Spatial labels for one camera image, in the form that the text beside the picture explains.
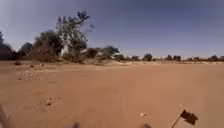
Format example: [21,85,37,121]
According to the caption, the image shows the low green bushes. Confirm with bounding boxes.
[83,45,120,62]

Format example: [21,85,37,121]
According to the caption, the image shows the reddish sandy dirt ground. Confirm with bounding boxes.
[0,59,224,128]

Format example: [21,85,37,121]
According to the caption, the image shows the tall sparse tree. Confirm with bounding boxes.
[55,10,92,63]

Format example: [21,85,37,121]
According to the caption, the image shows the row of distant trees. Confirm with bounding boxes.
[114,52,224,63]

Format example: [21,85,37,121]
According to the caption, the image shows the dense dark bush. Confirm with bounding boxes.
[30,29,64,63]

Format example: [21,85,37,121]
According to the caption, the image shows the small dark flag on stick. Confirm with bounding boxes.
[171,109,199,128]

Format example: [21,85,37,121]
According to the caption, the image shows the dark trees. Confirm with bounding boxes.
[0,31,34,62]

